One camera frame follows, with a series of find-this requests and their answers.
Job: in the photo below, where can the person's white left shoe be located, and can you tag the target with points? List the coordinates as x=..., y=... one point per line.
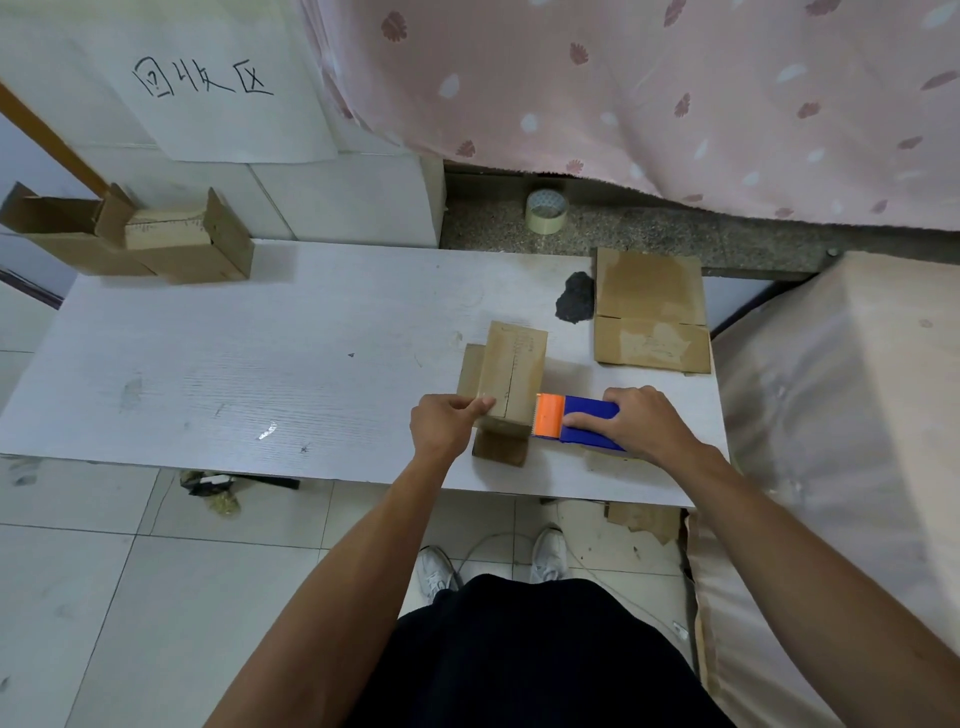
x=436, y=574

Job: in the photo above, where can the clear packing tape roll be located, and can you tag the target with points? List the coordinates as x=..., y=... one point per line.
x=546, y=212

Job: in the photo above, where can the person's black shorts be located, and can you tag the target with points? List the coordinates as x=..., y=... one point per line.
x=525, y=660

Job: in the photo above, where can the small cardboard box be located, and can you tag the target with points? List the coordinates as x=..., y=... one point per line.
x=514, y=371

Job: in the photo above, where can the person's right thumb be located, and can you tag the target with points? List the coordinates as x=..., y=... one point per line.
x=591, y=428

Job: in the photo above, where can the person's right forearm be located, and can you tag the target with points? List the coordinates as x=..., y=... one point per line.
x=795, y=585

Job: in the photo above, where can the pink cloth covered furniture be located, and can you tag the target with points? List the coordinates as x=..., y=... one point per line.
x=847, y=420

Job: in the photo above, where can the pink patterned curtain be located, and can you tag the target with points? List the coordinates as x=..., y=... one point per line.
x=660, y=97

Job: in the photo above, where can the person's left forearm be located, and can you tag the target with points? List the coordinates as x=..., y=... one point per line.
x=345, y=600

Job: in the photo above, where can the person's left thumb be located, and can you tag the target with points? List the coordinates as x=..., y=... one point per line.
x=477, y=410

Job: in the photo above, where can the open cardboard box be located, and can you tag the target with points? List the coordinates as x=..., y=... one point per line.
x=187, y=244
x=67, y=232

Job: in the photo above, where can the person's left hand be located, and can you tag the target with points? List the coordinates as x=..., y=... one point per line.
x=439, y=431

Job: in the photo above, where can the dark debris pile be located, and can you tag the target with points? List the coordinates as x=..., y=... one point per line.
x=217, y=487

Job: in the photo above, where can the blue and orange tape dispenser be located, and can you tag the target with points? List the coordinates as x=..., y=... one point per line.
x=581, y=416

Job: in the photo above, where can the flattened cardboard box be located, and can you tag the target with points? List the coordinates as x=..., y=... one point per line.
x=651, y=307

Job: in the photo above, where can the person's white shoe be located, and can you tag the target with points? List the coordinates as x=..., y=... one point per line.
x=436, y=574
x=549, y=556

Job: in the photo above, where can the person's right hand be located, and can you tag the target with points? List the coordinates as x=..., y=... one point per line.
x=649, y=427

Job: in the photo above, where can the torn cardboard scrap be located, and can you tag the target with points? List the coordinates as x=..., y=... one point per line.
x=645, y=520

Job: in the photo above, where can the brown wooden rail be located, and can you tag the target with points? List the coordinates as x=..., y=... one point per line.
x=52, y=139

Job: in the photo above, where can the person's white right shoe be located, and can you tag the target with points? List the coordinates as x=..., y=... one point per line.
x=549, y=556

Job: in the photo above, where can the white paper sign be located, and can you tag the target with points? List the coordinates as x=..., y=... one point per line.
x=225, y=82

